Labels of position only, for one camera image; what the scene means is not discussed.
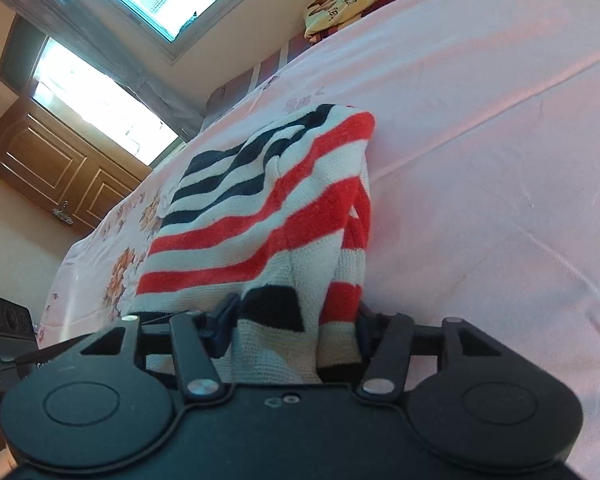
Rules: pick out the striped knit sweater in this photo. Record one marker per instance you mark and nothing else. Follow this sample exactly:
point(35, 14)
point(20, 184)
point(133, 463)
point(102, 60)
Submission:
point(260, 220)

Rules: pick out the striped mattress cover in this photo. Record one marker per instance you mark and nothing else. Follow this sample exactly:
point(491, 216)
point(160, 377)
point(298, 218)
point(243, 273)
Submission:
point(250, 77)

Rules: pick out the brown wooden door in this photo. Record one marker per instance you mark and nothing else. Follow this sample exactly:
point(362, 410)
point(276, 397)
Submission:
point(55, 160)

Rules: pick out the pink floral bed sheet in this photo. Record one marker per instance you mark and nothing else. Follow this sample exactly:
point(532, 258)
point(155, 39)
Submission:
point(480, 160)

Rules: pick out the grey curtain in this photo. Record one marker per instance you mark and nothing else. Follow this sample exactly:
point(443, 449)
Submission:
point(110, 55)

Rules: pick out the folded yellow printed blanket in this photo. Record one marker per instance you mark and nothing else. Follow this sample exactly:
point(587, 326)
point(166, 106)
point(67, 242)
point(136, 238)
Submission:
point(355, 2)

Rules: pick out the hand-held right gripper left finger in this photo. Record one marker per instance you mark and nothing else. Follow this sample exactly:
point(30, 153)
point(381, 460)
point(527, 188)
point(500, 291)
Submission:
point(224, 327)

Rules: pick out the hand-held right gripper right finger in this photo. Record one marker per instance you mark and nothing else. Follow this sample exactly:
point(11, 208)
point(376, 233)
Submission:
point(366, 332)

